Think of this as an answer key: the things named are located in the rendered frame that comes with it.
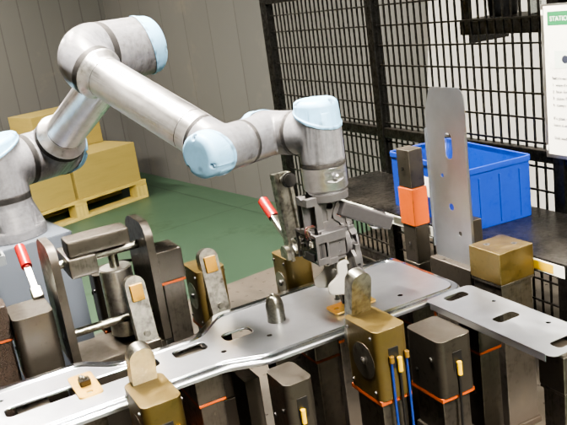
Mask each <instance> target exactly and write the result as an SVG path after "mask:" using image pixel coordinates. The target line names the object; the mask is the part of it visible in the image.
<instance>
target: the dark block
mask: <svg viewBox="0 0 567 425"><path fill-rule="evenodd" d="M154 246H155V251H156V255H157V260H158V264H159V272H160V277H161V282H162V286H163V290H164V295H165V303H166V308H167V312H168V316H169V321H170V329H171V334H172V338H171V339H168V340H166V344H167V345H169V344H171V343H174V342H178V341H180V340H183V339H186V338H188V337H190V336H193V335H194V331H193V327H192V318H191V314H190V309H189V304H188V299H187V295H186V286H185V282H184V279H186V272H185V267H184V262H183V258H182V253H181V247H180V246H179V245H177V244H175V243H174V242H172V241H170V240H169V239H166V240H162V241H160V242H156V243H154Z"/></svg>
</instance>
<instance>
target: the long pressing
mask: <svg viewBox="0 0 567 425"><path fill-rule="evenodd" d="M363 270H364V271H365V272H367V273H368V274H369V275H370V277H371V297H372V298H374V299H375V302H374V303H371V307H376V308H377V309H380V310H382V311H384V312H386V313H388V314H389V315H392V316H394V317H396V318H397V317H399V316H401V315H405V314H407V313H410V312H413V311H415V310H417V309H421V308H423V307H426V306H429V305H430V304H429V303H428V301H427V300H428V299H431V298H433V297H436V296H438V295H441V294H443V293H447V292H450V291H452V290H454V289H457V288H459V285H458V284H457V283H456V282H453V281H452V280H449V279H447V278H444V277H441V276H438V275H436V274H434V273H432V272H428V271H425V270H423V269H421V268H418V267H416V266H413V265H410V264H408V263H406V262H403V261H399V260H398V259H395V258H386V259H381V260H378V261H374V262H371V263H369V264H366V265H363ZM276 294H277V295H279V296H280V298H281V299H282V300H283V306H284V313H285V318H286V320H285V321H284V322H282V323H278V324H270V323H268V322H267V312H266V306H265V304H266V299H267V297H266V298H263V299H258V300H256V301H253V302H250V303H248V304H243V305H241V306H238V307H235V308H232V309H227V310H225V311H222V312H219V313H217V314H216V315H213V316H212V317H211V318H210V319H209V320H208V321H207V322H206V323H205V325H204V326H203V327H202V328H201V329H200V331H199V332H198V333H196V334H195V335H193V336H190V337H188V338H186V339H183V340H180V341H178V342H174V343H171V344H169V345H166V346H163V347H159V348H156V349H154V350H152V351H153V352H154V358H155V362H157V363H158V364H159V365H158V366H156V370H157V373H162V374H164V375H165V377H166V378H167V379H168V380H169V381H170V382H171V383H172V384H173V385H174V386H175V387H176V388H177V389H178V390H179V389H182V388H185V387H187V386H189V385H193V384H196V383H198V382H201V381H203V380H205V379H210V378H212V377H214V376H217V375H219V374H223V373H227V372H230V371H236V370H241V369H250V368H255V367H261V366H265V365H269V364H272V363H276V362H278V361H281V360H283V359H285V358H289V357H292V356H294V355H297V354H299V353H302V352H305V351H308V350H311V349H312V348H315V347H319V346H321V345H324V344H327V343H329V342H333V341H335V340H337V339H340V338H342V337H344V313H342V314H340V315H335V314H334V313H332V312H330V311H329V310H327V306H330V305H333V304H337V303H340V302H342V301H341V299H339V300H335V295H331V294H330V293H329V292H328V288H318V287H317V286H316V285H315V282H310V283H307V284H305V285H302V286H299V287H296V288H291V289H289V290H286V291H283V292H281V293H276ZM397 295H402V296H397ZM242 330H249V331H251V332H252V333H251V334H248V335H245V336H242V337H239V338H236V339H234V340H231V341H226V340H225V339H223V337H224V336H227V335H229V334H232V333H235V332H237V331H242ZM267 335H272V336H267ZM197 345H204V346H205V347H206V349H204V350H202V351H200V352H195V353H193V354H190V355H187V356H185V357H183V358H176V357H175V356H174V354H175V353H176V352H180V351H183V350H186V349H188V348H191V347H195V346H197ZM222 351H227V352H222ZM124 370H127V364H126V359H123V360H119V361H113V362H87V361H86V362H78V363H72V364H69V365H67V366H64V367H61V368H59V369H54V370H52V371H49V372H46V373H43V374H39V375H36V376H33V377H30V378H28V379H23V380H20V381H18V382H15V383H12V384H10V385H5V386H3V387H0V401H2V402H0V425H84V424H85V423H88V422H92V421H94V420H97V419H100V418H102V417H106V416H109V415H110V414H113V413H116V412H119V411H122V410H125V409H127V408H129V407H128V403H127V399H126V398H125V394H126V391H125V388H124V386H125V385H126V384H127V383H129V379H128V376H127V377H125V378H122V379H118V380H115V381H112V382H110V383H108V384H105V385H102V386H101V387H102V388H103V390H104V391H103V392H102V393H100V394H98V395H93V396H91V397H89V398H86V399H83V400H80V399H79V398H78V397H77V395H76V394H75V395H72V396H69V397H67V398H64V399H61V400H59V401H55V402H52V403H50V404H47V405H44V406H40V407H37V408H36V409H33V410H30V411H27V412H23V413H20V414H18V415H16V416H13V417H7V416H6V412H7V411H9V410H12V409H14V408H16V407H19V406H23V405H26V404H29V403H31V402H34V401H38V400H40V399H43V398H46V397H48V396H51V395H55V394H58V393H61V392H63V391H65V390H72V389H73V388H72V386H71V385H70V384H69V383H68V378H70V377H73V376H75V375H78V374H82V373H85V372H88V371H90V372H91V373H92V374H93V376H94V377H95V378H96V379H102V378H104V377H107V376H110V375H113V374H116V373H119V372H121V371H124Z"/></svg>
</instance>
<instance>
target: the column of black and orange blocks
mask: <svg viewBox="0 0 567 425"><path fill-rule="evenodd" d="M396 153H397V170H398V179H399V185H400V186H399V187H398V195H399V203H400V212H401V220H402V223H403V229H404V238H405V247H406V256H407V259H406V260H405V262H406V263H408V264H410V265H413V266H416V267H418V268H421V269H423V270H425V271H428V272H431V265H430V257H431V250H430V241H429V224H428V223H429V204H428V195H427V186H425V185H424V167H423V156H422V148H421V147H415V146H410V145H408V146H405V147H401V148H396Z"/></svg>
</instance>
